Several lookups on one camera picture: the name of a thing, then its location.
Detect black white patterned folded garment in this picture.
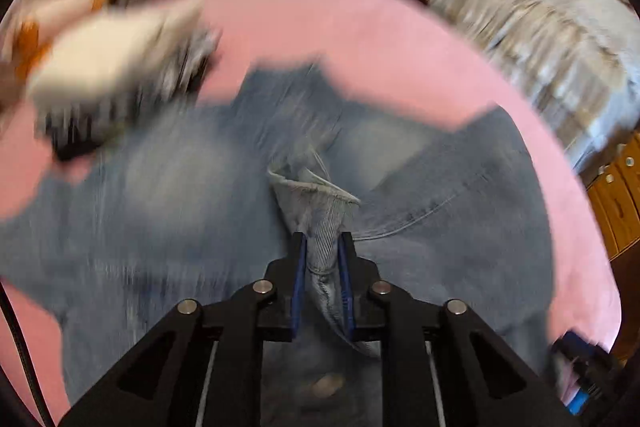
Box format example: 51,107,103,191
35,29,221,139

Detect pink bed blanket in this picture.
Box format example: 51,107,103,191
0,0,624,426

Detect white fluffy folded sweater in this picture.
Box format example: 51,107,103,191
25,0,203,108

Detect lace covered furniture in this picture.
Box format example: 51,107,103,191
428,0,639,171

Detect blue denim jacket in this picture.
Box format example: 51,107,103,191
1,65,553,426

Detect wooden drawer cabinet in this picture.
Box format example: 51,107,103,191
587,132,640,260

